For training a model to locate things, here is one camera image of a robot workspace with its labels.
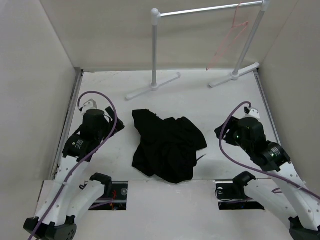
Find black trousers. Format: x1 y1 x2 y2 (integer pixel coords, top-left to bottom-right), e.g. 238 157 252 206
132 109 208 184

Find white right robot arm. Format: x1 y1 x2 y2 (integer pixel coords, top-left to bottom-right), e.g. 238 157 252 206
214 116 320 240

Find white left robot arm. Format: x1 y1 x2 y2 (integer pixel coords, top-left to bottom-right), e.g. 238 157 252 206
23 107 125 240

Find white metal clothes rack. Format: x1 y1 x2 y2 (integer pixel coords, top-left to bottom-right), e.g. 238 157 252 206
125 0 270 101

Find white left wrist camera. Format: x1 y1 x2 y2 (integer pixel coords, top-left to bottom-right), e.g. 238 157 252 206
79 99 97 114

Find pink wire hanger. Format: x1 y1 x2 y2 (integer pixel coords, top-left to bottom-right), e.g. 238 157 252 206
205 2 249 71

